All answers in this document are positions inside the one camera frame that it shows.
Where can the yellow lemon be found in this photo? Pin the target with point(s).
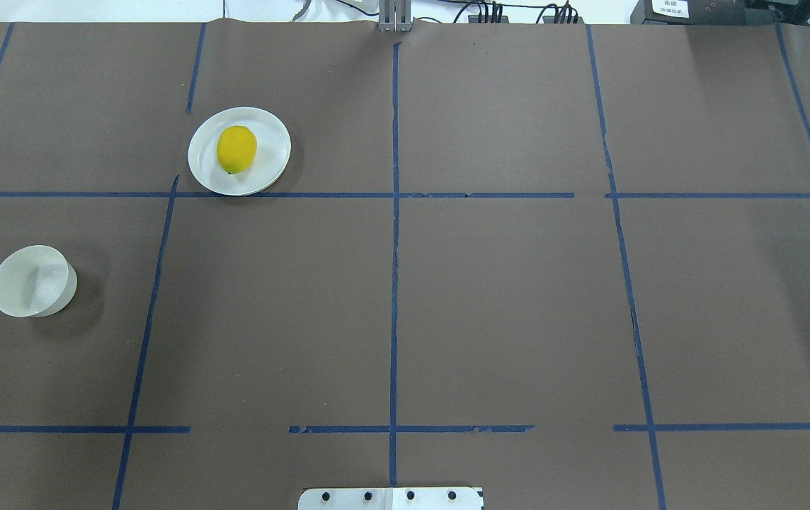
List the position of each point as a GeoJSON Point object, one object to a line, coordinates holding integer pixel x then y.
{"type": "Point", "coordinates": [236, 149]}

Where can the white plate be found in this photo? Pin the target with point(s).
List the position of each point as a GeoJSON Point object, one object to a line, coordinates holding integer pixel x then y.
{"type": "Point", "coordinates": [272, 153]}

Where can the white bowl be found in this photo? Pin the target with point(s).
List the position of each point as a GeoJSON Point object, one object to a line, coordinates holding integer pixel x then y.
{"type": "Point", "coordinates": [36, 281]}

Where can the black box with label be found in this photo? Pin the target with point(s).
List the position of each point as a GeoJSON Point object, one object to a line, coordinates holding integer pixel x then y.
{"type": "Point", "coordinates": [700, 13]}

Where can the aluminium frame post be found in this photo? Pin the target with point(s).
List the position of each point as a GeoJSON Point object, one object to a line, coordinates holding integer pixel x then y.
{"type": "Point", "coordinates": [395, 16]}

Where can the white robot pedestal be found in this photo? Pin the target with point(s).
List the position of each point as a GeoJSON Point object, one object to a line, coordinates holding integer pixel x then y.
{"type": "Point", "coordinates": [392, 498]}

